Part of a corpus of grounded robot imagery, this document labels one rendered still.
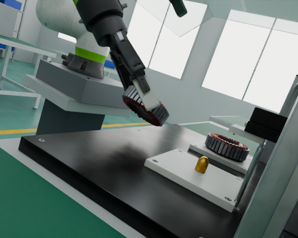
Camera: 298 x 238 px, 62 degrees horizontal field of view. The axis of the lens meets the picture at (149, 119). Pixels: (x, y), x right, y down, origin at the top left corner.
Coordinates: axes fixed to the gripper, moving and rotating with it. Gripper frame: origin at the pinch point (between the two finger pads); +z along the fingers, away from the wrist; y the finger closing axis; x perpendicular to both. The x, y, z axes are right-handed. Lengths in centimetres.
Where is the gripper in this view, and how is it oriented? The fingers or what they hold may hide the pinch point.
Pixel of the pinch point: (144, 105)
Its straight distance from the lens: 56.0
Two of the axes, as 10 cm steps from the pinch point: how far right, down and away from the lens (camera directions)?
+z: 4.3, 9.0, -0.2
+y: -1.8, 1.0, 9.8
